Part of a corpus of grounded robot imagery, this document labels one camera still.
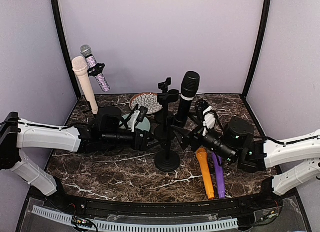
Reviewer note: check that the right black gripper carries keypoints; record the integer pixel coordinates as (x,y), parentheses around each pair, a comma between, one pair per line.
(185,133)

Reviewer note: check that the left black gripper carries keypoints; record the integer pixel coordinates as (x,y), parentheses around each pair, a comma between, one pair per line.
(142,145)

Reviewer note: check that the orange microphone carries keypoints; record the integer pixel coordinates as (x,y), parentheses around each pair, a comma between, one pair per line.
(202,157)

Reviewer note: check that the black stand of purple microphone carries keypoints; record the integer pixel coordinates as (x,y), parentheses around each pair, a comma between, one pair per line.
(167,96)

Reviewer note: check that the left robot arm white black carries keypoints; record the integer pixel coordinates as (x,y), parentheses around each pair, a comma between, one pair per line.
(17,133)

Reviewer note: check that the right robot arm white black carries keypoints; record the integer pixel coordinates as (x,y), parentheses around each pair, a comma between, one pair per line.
(305,149)

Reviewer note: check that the empty black microphone stand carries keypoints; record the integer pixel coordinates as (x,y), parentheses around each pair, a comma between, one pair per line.
(163,86)

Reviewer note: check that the tripod stand of glitter microphone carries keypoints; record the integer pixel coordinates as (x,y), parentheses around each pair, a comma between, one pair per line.
(89,94)

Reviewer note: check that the cream pink microphone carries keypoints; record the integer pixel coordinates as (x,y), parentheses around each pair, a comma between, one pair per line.
(80,68)

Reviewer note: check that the glitter silver purple microphone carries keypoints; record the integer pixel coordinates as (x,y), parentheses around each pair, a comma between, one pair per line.
(95,69)

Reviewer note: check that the light green plate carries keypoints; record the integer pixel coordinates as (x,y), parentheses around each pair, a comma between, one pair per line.
(145,125)

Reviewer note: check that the floral patterned bowl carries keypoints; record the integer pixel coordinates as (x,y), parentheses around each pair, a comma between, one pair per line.
(148,100)

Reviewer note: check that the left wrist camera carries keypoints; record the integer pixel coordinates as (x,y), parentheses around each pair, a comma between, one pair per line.
(138,116)

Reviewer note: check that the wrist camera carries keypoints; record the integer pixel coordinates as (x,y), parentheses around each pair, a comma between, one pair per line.
(138,116)
(205,115)

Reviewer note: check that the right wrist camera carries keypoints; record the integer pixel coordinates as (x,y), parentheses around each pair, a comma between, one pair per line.
(205,115)

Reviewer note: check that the white slotted cable duct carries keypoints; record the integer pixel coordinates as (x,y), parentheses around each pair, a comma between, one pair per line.
(102,225)

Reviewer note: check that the black front rail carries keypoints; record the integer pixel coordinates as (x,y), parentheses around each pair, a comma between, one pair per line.
(241,206)

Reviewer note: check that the right black frame post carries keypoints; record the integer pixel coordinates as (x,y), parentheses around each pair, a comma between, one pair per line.
(257,48)

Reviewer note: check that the black frame post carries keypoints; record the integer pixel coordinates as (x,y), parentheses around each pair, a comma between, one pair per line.
(64,47)
(257,48)

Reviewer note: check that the left black frame post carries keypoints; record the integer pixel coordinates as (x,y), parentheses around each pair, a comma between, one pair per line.
(64,47)

